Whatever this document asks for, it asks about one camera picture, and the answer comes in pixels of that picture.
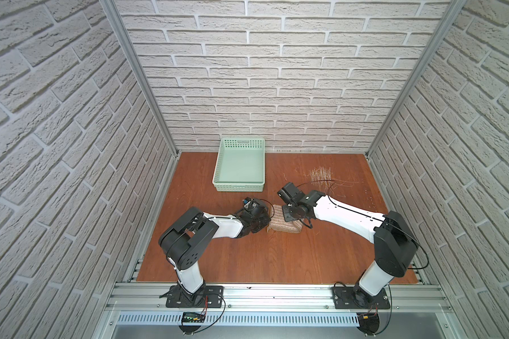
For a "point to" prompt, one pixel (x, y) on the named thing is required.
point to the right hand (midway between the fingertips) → (284, 215)
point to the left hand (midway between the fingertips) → (270, 212)
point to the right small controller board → (368, 323)
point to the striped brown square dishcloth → (278, 222)
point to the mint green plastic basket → (240, 165)
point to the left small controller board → (191, 317)
